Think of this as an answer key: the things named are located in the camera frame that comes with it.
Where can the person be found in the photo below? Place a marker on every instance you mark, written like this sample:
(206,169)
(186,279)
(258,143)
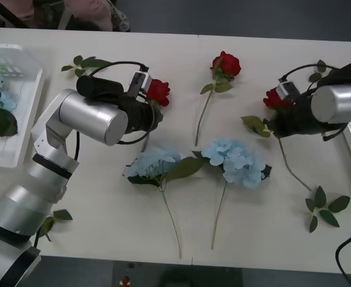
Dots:
(85,13)

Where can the loose green leaf twig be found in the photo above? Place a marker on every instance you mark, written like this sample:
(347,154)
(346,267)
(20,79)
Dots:
(87,62)
(321,65)
(320,198)
(62,214)

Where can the silver and black right arm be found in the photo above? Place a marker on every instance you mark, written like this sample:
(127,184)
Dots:
(336,103)

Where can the small red round button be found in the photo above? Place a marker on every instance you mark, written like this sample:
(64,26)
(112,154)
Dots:
(124,281)

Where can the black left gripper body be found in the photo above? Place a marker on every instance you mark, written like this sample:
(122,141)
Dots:
(142,116)

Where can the pale grey left wrist camera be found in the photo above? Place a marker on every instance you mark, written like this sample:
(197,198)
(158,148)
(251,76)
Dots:
(142,82)

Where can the pale grey wrist camera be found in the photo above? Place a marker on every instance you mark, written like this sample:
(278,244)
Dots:
(287,89)
(142,82)

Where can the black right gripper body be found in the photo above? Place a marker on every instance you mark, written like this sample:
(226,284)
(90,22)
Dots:
(294,119)

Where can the black tripod leg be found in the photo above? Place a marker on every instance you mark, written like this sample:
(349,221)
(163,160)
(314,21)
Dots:
(7,16)

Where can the silver and black left arm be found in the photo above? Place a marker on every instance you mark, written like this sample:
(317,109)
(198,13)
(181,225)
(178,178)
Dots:
(88,116)

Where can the pale grey right wrist camera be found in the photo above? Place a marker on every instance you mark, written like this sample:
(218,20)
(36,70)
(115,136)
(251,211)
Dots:
(287,89)

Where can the red rose with green stem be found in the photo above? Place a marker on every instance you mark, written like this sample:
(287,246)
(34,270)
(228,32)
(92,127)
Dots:
(160,91)
(226,64)
(272,100)

